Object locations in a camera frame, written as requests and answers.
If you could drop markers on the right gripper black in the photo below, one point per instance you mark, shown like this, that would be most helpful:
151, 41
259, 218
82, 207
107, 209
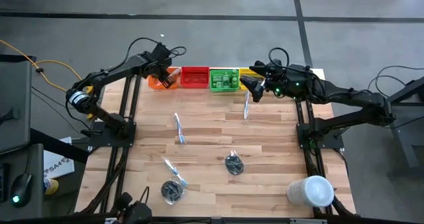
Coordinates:
288, 81

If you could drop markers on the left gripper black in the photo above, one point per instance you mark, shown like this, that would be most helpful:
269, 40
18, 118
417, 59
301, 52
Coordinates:
160, 60

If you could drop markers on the blue toothbrush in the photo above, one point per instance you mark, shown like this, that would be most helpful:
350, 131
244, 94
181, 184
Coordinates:
246, 106
175, 172
179, 129

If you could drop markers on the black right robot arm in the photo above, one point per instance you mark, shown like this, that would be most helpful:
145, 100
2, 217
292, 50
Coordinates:
351, 96

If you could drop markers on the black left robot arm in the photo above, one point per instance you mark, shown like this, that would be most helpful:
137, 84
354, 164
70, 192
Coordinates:
109, 73

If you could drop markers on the orange plastic basket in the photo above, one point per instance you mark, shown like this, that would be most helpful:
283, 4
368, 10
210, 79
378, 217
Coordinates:
154, 83

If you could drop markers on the yellow plastic basket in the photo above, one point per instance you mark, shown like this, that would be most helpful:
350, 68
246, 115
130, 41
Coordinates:
245, 72

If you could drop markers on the red plastic basket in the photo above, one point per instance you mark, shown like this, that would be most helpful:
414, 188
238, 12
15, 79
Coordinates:
194, 79

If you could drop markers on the green plastic basket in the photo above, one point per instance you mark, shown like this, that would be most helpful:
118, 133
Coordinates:
212, 89

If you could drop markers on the white plastic cup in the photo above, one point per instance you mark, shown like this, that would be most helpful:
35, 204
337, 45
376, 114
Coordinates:
311, 191

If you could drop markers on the grey monitor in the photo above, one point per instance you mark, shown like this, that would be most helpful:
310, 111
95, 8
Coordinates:
15, 94

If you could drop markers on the dark grey side desk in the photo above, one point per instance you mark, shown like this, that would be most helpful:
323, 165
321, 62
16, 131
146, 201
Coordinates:
34, 161

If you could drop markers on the black side table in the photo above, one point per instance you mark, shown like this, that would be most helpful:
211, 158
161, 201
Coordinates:
407, 118

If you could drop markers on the yellow and blue can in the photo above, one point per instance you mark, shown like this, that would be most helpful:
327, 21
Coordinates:
51, 187

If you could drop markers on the black computer mouse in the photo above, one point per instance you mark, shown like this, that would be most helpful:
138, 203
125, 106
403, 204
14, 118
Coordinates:
20, 189

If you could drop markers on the black keyboard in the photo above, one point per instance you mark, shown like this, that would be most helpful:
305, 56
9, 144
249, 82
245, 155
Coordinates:
3, 184

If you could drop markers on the black frame strut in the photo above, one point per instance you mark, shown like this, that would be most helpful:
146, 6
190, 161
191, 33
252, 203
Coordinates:
59, 146

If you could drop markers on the silver frame bracket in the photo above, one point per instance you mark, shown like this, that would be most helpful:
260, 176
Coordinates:
308, 221

